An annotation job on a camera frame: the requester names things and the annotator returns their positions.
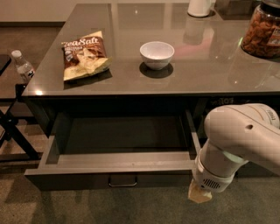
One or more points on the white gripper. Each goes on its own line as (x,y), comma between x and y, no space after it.
(206,179)

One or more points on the dark grey top drawer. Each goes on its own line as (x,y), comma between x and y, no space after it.
(115,152)

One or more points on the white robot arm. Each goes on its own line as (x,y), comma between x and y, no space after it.
(235,135)

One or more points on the snack packet in drawer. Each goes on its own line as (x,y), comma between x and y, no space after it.
(220,101)

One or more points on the dark grey drawer cabinet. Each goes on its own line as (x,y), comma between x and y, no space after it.
(208,63)

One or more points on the white ceramic bowl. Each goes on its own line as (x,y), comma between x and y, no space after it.
(156,54)

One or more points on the clear jar of nuts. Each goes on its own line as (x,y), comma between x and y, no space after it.
(262,38)

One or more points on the sea salt chips bag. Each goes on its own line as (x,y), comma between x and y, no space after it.
(85,56)

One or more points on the white cup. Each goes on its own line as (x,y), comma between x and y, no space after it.
(199,8)

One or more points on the clear plastic water bottle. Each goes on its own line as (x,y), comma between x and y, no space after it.
(23,66)

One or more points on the black folding side table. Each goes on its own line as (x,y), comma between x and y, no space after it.
(9,130)

